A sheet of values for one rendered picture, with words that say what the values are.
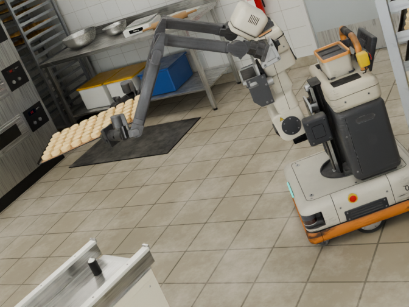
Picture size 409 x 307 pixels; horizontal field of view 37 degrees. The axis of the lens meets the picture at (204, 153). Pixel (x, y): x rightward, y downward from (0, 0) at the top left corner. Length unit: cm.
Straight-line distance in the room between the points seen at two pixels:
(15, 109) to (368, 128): 384
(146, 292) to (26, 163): 414
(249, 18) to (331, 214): 108
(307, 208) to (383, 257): 45
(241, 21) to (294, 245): 127
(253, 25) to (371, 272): 133
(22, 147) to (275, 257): 335
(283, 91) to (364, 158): 53
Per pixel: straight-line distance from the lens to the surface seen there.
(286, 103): 321
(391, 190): 331
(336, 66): 321
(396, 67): 186
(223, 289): 338
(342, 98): 309
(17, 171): 607
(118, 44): 617
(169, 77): 621
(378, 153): 325
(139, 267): 211
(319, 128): 319
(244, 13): 307
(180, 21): 338
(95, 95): 681
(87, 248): 233
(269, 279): 331
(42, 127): 635
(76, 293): 222
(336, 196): 327
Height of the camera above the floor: 188
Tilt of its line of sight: 22 degrees down
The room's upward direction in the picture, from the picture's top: 22 degrees counter-clockwise
